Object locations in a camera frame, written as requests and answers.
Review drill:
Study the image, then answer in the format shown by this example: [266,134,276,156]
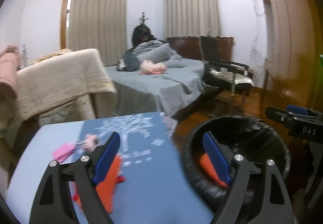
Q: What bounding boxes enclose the pink face mask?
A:
[52,142,76,163]

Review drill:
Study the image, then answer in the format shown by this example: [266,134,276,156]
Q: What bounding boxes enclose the orange mesh net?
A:
[72,154,127,214]

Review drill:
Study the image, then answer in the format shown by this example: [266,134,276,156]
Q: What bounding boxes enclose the pink sock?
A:
[82,134,99,153]

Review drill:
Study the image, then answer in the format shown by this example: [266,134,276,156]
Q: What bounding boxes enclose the black trash bin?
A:
[180,115,291,213]

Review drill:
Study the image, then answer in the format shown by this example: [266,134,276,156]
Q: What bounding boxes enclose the wooden wardrobe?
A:
[262,0,322,111]

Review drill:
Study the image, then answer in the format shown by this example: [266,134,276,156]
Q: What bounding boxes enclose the silver chair cushion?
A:
[210,68,255,86]

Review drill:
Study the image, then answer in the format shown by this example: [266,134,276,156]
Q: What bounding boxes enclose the black chair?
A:
[199,35,255,110]

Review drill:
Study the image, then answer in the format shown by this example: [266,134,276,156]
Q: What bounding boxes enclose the blue tree tablecloth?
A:
[6,111,215,224]

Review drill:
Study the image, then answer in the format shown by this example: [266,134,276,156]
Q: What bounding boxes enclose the bed with grey sheet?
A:
[106,58,204,116]

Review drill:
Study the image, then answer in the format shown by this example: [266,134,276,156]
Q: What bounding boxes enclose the dark wooden headboard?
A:
[167,36,234,62]

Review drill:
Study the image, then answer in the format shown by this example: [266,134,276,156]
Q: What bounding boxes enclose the beige quilt on rack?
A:
[17,49,117,121]

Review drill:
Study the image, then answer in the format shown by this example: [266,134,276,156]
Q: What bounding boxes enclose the right beige curtain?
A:
[165,0,222,38]

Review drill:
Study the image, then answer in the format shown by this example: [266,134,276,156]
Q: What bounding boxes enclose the beige curtain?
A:
[165,0,222,38]
[66,0,127,66]

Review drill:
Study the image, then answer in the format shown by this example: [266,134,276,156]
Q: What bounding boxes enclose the grey pillow and duvet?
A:
[132,40,185,68]

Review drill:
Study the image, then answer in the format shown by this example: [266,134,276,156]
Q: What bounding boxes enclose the pink plush toy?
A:
[140,60,166,75]

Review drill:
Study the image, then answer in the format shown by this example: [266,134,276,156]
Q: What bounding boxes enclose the pink jacket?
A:
[1,45,21,99]

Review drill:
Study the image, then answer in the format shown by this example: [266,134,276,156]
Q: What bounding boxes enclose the dark grey clothes pile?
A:
[117,52,141,72]

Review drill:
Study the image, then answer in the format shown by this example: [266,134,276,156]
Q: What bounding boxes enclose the left beige curtain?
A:
[66,0,127,66]

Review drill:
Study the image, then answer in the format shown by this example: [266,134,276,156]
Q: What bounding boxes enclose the hanging white cables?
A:
[250,0,266,64]

